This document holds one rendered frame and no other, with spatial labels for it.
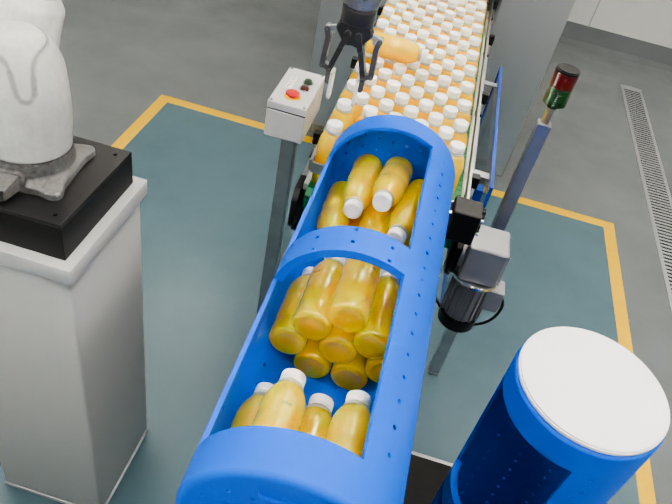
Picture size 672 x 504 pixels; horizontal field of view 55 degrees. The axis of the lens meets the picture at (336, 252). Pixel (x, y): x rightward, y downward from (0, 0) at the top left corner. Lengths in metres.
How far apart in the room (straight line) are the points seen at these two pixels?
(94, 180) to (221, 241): 1.54
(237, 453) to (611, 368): 0.77
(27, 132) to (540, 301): 2.31
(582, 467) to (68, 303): 1.00
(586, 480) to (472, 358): 1.44
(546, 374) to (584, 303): 1.91
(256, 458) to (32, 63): 0.78
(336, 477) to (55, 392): 1.00
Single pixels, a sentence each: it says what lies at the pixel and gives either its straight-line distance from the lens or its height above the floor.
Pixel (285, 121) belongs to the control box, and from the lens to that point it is 1.65.
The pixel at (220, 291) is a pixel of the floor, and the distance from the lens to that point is 2.63.
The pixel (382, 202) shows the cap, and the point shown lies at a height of 1.14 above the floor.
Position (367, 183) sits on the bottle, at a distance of 1.36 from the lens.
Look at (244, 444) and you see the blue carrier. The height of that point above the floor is 1.22.
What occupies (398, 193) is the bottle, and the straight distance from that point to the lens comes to 1.32.
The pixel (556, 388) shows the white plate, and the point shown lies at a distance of 1.24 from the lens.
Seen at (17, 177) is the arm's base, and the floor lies 1.12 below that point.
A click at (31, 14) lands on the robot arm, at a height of 1.33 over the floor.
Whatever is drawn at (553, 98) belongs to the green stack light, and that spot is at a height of 1.18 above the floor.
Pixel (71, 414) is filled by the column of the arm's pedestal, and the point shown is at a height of 0.49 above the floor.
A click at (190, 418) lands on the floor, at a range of 2.27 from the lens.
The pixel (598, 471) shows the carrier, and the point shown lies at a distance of 1.24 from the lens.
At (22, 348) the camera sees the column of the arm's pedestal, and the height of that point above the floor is 0.69.
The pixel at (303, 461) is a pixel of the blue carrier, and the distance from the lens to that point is 0.78.
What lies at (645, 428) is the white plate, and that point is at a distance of 1.27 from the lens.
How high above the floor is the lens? 1.90
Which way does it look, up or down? 41 degrees down
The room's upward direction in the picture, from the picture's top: 13 degrees clockwise
